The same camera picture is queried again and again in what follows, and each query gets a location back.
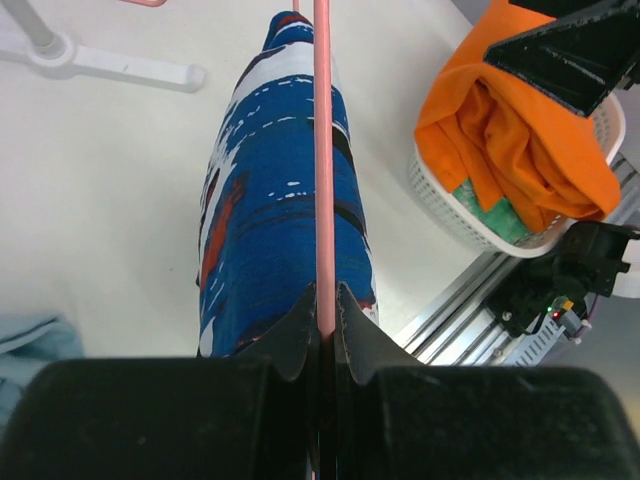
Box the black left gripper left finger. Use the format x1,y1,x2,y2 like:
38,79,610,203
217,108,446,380
1,287,318,479

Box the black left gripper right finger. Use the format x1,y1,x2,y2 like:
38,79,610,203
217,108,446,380
334,284,639,479

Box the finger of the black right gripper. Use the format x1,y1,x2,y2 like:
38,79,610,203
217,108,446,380
484,0,639,117

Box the orange trousers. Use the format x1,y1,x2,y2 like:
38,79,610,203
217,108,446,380
414,1,621,233

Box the blue white patterned trousers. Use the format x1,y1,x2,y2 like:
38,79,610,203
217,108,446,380
193,10,377,359

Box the green white patterned trousers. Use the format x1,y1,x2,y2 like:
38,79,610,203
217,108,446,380
453,180,530,244

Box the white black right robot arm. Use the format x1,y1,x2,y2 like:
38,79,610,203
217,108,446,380
484,1,639,339

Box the light blue trousers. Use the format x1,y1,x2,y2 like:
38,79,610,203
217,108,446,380
1,314,84,433

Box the white perforated plastic basket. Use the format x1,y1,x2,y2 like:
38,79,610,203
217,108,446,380
408,93,626,258

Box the silver clothes rack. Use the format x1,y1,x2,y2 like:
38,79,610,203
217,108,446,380
1,1,207,93

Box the aluminium rail frame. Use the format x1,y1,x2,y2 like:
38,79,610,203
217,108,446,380
395,154,639,366

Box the perforated cable duct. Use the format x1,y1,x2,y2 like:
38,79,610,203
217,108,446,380
503,318,565,367

